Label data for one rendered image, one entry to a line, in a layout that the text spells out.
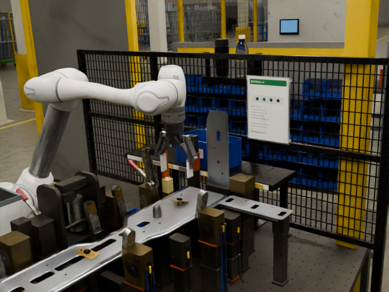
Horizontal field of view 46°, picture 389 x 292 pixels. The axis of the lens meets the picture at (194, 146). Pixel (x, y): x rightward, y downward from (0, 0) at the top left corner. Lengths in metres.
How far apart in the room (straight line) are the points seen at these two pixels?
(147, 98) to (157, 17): 4.63
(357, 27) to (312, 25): 6.23
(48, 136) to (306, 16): 6.51
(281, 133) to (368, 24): 0.59
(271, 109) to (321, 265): 0.71
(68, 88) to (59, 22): 2.53
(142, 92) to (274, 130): 0.83
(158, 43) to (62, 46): 2.00
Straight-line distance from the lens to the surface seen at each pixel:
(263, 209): 1.83
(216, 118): 1.98
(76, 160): 4.62
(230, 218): 1.81
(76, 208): 1.77
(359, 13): 1.99
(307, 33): 8.24
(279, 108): 2.13
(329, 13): 8.13
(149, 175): 1.92
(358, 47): 2.00
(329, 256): 2.15
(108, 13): 4.03
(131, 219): 1.80
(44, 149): 2.25
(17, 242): 1.58
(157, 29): 6.14
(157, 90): 1.55
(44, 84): 1.96
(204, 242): 1.75
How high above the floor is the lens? 1.75
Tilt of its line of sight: 16 degrees down
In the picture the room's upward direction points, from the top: 2 degrees counter-clockwise
